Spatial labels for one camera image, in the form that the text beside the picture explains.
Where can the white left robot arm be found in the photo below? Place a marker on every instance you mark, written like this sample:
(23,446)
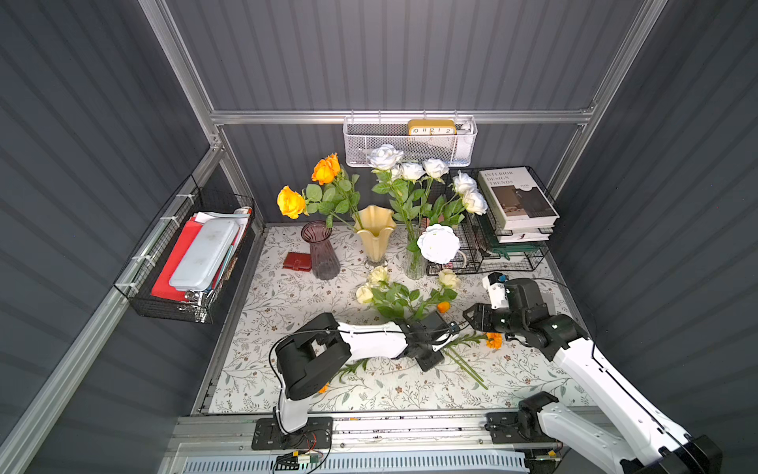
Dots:
(308,359)

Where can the yellow ruffled vase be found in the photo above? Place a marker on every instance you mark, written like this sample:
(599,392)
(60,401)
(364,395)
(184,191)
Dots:
(375,225)

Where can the clear glass vase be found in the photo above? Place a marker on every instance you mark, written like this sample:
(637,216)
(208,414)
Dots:
(415,263)

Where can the white hardcover book stack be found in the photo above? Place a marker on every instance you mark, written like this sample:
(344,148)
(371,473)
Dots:
(519,209)

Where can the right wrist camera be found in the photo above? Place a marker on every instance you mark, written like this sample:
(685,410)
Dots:
(495,286)

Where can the red folder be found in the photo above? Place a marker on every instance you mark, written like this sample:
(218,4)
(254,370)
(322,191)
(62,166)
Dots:
(162,287)

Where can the white plastic case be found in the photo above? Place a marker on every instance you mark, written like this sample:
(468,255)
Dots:
(203,259)

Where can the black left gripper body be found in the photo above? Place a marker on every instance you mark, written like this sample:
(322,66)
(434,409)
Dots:
(427,342)

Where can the red wallet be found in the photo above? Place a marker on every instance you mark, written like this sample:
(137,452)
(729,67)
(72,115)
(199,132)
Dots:
(301,262)

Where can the white wire wall basket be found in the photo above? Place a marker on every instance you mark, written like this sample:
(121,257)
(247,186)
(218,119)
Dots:
(363,133)

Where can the orange yellow rose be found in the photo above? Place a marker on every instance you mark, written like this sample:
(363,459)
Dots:
(328,171)

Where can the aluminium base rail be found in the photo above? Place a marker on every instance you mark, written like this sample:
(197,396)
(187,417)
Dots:
(456,441)

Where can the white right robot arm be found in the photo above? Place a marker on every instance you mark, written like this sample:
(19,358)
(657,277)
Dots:
(646,440)

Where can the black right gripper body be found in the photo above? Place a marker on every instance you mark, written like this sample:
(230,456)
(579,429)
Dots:
(485,317)

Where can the black wire desk organizer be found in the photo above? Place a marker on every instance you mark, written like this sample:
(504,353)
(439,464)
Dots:
(478,260)

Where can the purple glass vase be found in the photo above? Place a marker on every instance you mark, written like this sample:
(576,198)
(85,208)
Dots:
(325,264)

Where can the black wire wall basket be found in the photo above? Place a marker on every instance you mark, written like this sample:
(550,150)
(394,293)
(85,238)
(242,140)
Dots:
(147,264)

